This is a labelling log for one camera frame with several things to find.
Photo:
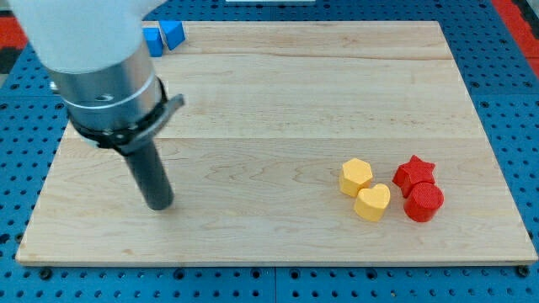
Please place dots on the yellow hexagon block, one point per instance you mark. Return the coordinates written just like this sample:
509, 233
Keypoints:
355, 175

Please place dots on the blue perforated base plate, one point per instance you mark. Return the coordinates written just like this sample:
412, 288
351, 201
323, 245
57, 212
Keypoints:
496, 48

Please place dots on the yellow heart block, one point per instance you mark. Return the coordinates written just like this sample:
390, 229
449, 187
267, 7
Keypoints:
371, 203

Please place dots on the red star block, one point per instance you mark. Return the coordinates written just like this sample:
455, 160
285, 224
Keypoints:
413, 172

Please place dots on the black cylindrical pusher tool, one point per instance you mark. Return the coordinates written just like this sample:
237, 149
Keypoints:
147, 169

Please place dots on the blue triangular block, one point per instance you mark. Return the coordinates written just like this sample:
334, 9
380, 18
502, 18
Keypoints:
173, 31

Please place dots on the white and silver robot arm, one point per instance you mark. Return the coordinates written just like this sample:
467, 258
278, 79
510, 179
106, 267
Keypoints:
96, 55

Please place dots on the blue cube block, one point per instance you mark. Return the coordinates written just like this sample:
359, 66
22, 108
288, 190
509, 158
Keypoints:
154, 41

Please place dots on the red cylinder block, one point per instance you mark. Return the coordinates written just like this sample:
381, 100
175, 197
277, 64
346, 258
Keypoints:
423, 202

